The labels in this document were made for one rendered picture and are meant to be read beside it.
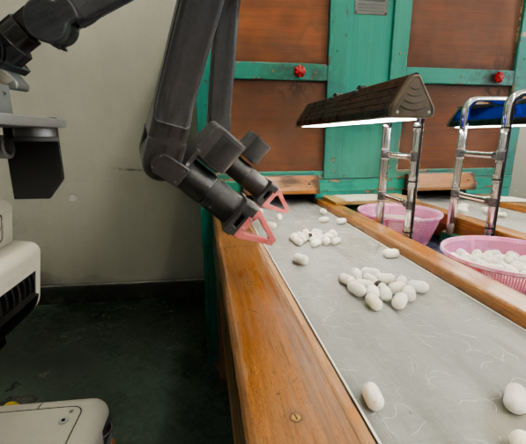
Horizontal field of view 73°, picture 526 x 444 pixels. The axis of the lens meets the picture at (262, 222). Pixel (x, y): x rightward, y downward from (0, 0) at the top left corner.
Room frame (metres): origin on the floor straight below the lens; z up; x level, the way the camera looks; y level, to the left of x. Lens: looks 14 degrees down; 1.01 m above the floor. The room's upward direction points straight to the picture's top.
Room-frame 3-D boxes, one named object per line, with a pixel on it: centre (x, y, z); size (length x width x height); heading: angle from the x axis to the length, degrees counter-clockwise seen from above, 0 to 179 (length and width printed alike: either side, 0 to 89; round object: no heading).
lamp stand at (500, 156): (1.01, -0.68, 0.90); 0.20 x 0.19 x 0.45; 10
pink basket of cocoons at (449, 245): (0.71, -0.53, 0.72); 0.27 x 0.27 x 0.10
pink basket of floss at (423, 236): (1.14, -0.45, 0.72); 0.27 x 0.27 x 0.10
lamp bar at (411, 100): (0.93, -0.20, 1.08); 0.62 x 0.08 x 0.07; 10
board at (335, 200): (1.36, -0.42, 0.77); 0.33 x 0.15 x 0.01; 100
